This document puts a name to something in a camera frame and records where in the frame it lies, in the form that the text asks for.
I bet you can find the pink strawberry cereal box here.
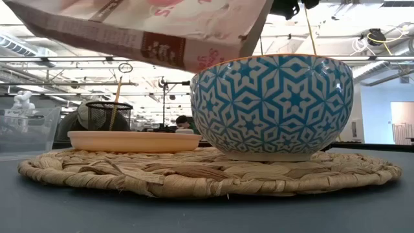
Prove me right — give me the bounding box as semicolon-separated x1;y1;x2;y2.
3;0;274;74

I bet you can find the black stand pole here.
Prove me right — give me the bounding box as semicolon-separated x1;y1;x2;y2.
158;80;191;132

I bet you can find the blue white patterned bowl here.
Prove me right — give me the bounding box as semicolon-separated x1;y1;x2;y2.
190;53;354;162

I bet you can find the round woven straw placemat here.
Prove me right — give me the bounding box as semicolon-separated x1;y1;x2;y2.
17;147;403;199

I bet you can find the yellow cable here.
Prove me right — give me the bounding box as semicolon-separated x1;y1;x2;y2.
303;5;318;56

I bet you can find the clear plastic container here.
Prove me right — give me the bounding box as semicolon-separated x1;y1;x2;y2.
0;106;62;162

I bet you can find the cream round plate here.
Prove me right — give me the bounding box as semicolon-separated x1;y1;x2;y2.
67;130;203;154

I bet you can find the black ceiling cable reel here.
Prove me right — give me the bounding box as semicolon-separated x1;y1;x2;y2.
365;28;387;47

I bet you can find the wooden utensil stick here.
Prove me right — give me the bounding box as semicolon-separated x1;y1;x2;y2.
109;76;124;131

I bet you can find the person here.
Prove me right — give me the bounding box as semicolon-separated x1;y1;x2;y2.
175;115;201;135
55;99;132;150

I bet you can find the black mesh cup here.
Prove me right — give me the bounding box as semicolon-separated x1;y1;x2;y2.
85;101;134;132

